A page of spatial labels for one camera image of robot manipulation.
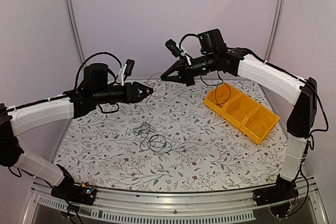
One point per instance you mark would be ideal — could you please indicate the yellow bin middle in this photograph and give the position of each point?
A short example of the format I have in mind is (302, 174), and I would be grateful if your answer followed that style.
(239, 109)

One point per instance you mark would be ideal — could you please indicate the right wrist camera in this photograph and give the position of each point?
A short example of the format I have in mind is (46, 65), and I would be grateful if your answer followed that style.
(177, 52)

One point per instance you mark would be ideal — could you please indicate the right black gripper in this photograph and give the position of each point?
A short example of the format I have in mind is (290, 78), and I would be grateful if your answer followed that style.
(185, 76)

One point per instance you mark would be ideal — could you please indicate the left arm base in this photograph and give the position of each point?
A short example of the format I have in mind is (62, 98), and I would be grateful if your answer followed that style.
(68, 190)

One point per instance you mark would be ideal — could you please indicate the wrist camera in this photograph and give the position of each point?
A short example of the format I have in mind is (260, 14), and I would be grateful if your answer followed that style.
(177, 52)
(125, 71)

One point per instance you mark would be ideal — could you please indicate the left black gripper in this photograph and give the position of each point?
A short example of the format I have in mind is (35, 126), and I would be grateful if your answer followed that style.
(132, 95)

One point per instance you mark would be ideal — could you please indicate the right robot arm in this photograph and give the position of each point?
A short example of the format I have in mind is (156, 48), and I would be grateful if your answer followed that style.
(242, 62)

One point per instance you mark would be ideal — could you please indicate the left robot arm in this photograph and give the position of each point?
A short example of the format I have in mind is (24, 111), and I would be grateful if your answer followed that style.
(100, 85)

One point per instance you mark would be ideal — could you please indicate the aluminium front rail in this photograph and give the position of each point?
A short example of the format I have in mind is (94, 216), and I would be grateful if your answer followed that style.
(122, 206)

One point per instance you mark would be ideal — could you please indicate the floral table mat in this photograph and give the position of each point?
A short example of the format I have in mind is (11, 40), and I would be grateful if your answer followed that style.
(170, 142)

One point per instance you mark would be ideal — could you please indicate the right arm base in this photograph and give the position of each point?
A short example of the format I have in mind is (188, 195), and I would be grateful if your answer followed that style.
(284, 193)

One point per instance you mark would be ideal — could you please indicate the left aluminium post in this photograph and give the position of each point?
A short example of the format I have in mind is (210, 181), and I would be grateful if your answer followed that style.
(74, 30)

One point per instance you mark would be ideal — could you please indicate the right aluminium post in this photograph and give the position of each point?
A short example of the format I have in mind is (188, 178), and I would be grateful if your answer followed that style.
(274, 29)

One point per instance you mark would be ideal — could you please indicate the yellow bin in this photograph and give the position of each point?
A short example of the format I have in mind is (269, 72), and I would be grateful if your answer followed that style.
(239, 109)
(220, 97)
(258, 125)

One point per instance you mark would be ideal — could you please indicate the aluminium post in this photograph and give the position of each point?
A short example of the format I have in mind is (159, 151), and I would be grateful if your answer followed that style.
(74, 30)
(274, 29)

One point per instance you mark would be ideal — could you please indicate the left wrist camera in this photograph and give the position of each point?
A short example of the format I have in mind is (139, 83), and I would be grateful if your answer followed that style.
(125, 71)

